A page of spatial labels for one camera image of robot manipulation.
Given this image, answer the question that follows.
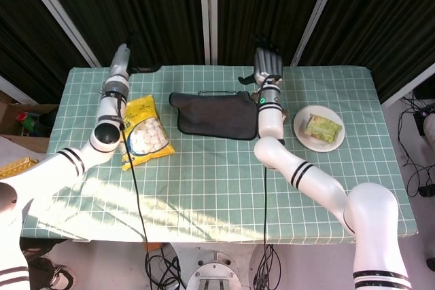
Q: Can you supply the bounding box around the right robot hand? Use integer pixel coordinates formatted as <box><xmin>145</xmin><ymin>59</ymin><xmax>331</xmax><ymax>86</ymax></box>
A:
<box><xmin>237</xmin><ymin>33</ymin><xmax>285</xmax><ymax>86</ymax></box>

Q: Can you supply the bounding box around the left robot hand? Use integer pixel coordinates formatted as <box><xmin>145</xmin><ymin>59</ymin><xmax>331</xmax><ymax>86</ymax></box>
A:
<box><xmin>108</xmin><ymin>35</ymin><xmax>161</xmax><ymax>80</ymax></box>

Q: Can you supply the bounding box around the blue microfibre towel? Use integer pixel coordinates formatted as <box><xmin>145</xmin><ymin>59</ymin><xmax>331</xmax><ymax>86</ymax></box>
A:
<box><xmin>169</xmin><ymin>90</ymin><xmax>259</xmax><ymax>141</ymax></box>

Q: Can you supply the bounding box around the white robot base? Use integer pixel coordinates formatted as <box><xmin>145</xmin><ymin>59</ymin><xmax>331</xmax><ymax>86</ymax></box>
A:
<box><xmin>186</xmin><ymin>249</ymin><xmax>243</xmax><ymax>290</ymax></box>

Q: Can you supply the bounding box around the black pleated curtain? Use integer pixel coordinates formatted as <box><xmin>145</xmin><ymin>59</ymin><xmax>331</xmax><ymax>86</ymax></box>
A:
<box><xmin>0</xmin><ymin>0</ymin><xmax>92</xmax><ymax>104</ymax></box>
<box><xmin>33</xmin><ymin>0</ymin><xmax>208</xmax><ymax>67</ymax></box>
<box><xmin>215</xmin><ymin>0</ymin><xmax>329</xmax><ymax>66</ymax></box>
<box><xmin>298</xmin><ymin>0</ymin><xmax>435</xmax><ymax>104</ymax></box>

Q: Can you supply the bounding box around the white round plate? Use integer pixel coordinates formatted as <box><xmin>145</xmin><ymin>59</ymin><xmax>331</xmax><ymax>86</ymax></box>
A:
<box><xmin>293</xmin><ymin>105</ymin><xmax>347</xmax><ymax>152</ymax></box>

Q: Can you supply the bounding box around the yellow marshmallow bag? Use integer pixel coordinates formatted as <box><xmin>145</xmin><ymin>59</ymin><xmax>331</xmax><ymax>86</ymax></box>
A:
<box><xmin>120</xmin><ymin>95</ymin><xmax>176</xmax><ymax>171</ymax></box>

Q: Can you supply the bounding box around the green wrapped sandwich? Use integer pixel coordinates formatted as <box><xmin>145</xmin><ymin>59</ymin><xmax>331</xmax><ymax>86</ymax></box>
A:
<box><xmin>304</xmin><ymin>114</ymin><xmax>343</xmax><ymax>144</ymax></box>

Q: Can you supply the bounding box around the brown cardboard box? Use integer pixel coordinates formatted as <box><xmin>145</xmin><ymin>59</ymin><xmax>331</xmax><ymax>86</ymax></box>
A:
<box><xmin>0</xmin><ymin>91</ymin><xmax>58</xmax><ymax>153</ymax></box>

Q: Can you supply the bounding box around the green checkered tablecloth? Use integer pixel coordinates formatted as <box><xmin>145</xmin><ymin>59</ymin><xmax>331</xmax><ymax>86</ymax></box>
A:
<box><xmin>18</xmin><ymin>65</ymin><xmax>419</xmax><ymax>244</ymax></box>

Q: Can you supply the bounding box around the black and white shoe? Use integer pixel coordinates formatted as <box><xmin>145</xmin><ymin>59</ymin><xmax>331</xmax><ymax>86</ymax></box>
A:
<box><xmin>50</xmin><ymin>264</ymin><xmax>75</xmax><ymax>290</ymax></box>

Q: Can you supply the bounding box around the metal wire rack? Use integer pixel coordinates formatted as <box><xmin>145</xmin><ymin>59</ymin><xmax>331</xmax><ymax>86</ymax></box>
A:
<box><xmin>198</xmin><ymin>89</ymin><xmax>239</xmax><ymax>96</ymax></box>

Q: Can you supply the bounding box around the white frame post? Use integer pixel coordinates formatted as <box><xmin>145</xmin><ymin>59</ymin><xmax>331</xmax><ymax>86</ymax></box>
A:
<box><xmin>198</xmin><ymin>0</ymin><xmax>218</xmax><ymax>66</ymax></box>
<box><xmin>0</xmin><ymin>75</ymin><xmax>37</xmax><ymax>104</ymax></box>
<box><xmin>290</xmin><ymin>0</ymin><xmax>346</xmax><ymax>67</ymax></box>
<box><xmin>380</xmin><ymin>62</ymin><xmax>435</xmax><ymax>107</ymax></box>
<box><xmin>23</xmin><ymin>0</ymin><xmax>102</xmax><ymax>69</ymax></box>

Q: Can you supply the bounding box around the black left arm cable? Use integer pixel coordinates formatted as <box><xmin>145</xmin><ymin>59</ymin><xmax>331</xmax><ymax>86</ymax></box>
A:
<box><xmin>115</xmin><ymin>94</ymin><xmax>151</xmax><ymax>247</ymax></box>

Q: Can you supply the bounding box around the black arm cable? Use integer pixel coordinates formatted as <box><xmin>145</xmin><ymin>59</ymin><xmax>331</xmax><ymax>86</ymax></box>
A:
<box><xmin>262</xmin><ymin>164</ymin><xmax>270</xmax><ymax>247</ymax></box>
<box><xmin>115</xmin><ymin>94</ymin><xmax>151</xmax><ymax>247</ymax></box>

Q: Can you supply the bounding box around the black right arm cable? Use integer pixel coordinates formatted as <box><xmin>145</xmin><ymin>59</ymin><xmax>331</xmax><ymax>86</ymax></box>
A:
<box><xmin>262</xmin><ymin>164</ymin><xmax>270</xmax><ymax>247</ymax></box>

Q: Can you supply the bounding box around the black floor cable bundle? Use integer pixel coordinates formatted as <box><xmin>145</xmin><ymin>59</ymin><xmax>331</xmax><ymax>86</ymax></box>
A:
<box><xmin>254</xmin><ymin>244</ymin><xmax>283</xmax><ymax>290</ymax></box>
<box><xmin>396</xmin><ymin>94</ymin><xmax>435</xmax><ymax>202</ymax></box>
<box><xmin>144</xmin><ymin>242</ymin><xmax>186</xmax><ymax>290</ymax></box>

